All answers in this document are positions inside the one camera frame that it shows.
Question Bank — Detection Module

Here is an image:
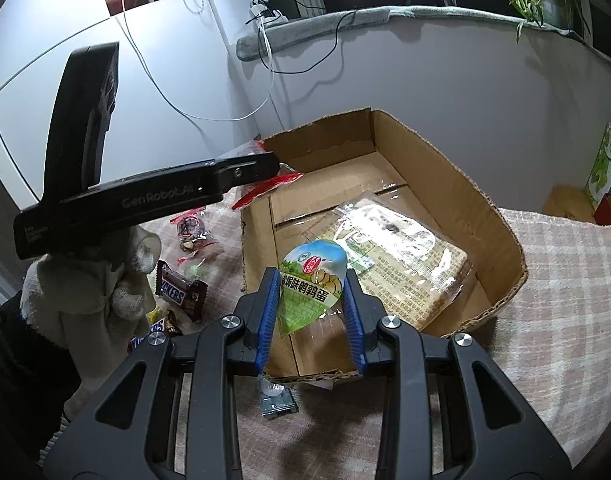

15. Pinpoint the plaid blanket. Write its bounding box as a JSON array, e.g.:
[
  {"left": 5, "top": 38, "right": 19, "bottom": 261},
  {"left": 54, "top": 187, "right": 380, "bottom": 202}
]
[{"left": 60, "top": 200, "right": 611, "bottom": 480}]

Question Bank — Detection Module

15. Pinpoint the green white snack packet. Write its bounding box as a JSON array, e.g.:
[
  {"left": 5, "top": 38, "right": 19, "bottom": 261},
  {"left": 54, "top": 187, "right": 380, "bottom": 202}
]
[{"left": 278, "top": 240, "right": 349, "bottom": 338}]

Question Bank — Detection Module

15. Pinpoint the small teal white packet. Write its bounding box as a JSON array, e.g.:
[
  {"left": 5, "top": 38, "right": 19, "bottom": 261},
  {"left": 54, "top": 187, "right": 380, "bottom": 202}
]
[{"left": 258, "top": 375, "right": 299, "bottom": 418}]

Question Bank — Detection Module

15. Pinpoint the small brown chocolate bar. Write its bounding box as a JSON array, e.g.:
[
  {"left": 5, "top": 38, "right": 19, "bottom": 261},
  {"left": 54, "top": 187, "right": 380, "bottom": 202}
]
[{"left": 128, "top": 317, "right": 171, "bottom": 353}]

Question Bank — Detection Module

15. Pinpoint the person's left forearm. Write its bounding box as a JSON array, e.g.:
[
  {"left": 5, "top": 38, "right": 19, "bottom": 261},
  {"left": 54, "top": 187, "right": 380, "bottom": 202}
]
[{"left": 0, "top": 300, "right": 81, "bottom": 461}]

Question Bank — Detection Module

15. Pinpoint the clear candy bag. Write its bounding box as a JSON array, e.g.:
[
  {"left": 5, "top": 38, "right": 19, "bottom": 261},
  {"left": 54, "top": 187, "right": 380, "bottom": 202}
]
[{"left": 170, "top": 210, "right": 221, "bottom": 281}]

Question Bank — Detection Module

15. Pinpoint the clear red-edged snack packet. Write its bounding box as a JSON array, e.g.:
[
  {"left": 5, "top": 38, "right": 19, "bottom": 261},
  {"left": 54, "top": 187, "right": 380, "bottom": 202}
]
[{"left": 230, "top": 140, "right": 306, "bottom": 211}]

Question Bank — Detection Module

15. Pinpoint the white cable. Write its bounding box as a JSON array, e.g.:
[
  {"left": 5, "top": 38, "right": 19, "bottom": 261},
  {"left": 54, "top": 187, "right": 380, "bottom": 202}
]
[{"left": 116, "top": 0, "right": 276, "bottom": 122}]

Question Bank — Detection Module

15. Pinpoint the black cable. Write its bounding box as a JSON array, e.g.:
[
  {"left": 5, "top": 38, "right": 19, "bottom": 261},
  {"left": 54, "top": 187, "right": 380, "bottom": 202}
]
[{"left": 246, "top": 0, "right": 359, "bottom": 75}]

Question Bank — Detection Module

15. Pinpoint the white power strip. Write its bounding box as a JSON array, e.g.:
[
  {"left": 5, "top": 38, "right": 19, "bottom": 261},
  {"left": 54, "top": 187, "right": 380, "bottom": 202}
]
[{"left": 248, "top": 2, "right": 289, "bottom": 26}]

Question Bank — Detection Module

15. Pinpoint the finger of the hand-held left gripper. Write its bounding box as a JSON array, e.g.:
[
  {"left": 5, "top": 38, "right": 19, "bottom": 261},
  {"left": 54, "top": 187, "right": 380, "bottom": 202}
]
[{"left": 206, "top": 151, "right": 281, "bottom": 196}]

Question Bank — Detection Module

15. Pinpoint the potted spider plant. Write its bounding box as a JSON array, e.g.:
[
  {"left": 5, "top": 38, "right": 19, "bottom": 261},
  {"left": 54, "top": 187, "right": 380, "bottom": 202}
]
[{"left": 495, "top": 0, "right": 591, "bottom": 43}]

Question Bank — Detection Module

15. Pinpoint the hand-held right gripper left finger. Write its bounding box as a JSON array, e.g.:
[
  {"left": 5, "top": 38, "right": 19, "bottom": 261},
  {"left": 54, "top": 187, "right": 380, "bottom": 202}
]
[{"left": 43, "top": 267, "right": 286, "bottom": 480}]

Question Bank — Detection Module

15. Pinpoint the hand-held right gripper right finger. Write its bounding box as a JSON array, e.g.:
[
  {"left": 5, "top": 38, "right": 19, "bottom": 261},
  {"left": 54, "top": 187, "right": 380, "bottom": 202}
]
[{"left": 338, "top": 270, "right": 571, "bottom": 480}]

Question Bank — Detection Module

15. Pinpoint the green carton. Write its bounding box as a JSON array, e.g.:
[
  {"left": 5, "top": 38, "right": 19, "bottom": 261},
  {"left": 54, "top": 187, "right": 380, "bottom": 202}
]
[{"left": 585, "top": 117, "right": 611, "bottom": 211}]

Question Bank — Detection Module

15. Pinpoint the cardboard box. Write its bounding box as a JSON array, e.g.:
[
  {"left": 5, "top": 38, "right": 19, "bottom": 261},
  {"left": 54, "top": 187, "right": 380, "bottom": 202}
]
[{"left": 240, "top": 107, "right": 529, "bottom": 386}]

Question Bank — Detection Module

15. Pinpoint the red box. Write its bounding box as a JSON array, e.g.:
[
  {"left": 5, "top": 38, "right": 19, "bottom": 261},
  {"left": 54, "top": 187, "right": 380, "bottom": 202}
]
[{"left": 593, "top": 192, "right": 611, "bottom": 226}]

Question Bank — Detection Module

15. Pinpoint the large brown chocolate bar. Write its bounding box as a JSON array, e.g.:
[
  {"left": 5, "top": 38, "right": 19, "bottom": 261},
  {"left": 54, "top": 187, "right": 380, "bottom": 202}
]
[{"left": 156, "top": 260, "right": 209, "bottom": 323}]

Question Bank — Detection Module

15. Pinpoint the large clear cracker package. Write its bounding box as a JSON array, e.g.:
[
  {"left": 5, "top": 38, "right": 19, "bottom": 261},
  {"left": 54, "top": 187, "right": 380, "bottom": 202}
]
[{"left": 305, "top": 192, "right": 471, "bottom": 331}]

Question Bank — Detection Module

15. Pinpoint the grey windowsill cloth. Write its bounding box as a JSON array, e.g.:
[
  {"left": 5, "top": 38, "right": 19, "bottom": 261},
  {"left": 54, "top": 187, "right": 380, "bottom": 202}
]
[{"left": 236, "top": 5, "right": 586, "bottom": 61}]

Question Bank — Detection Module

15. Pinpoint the person's left hand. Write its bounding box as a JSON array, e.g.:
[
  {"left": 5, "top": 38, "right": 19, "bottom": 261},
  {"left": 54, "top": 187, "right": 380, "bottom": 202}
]
[{"left": 20, "top": 225, "right": 161, "bottom": 421}]

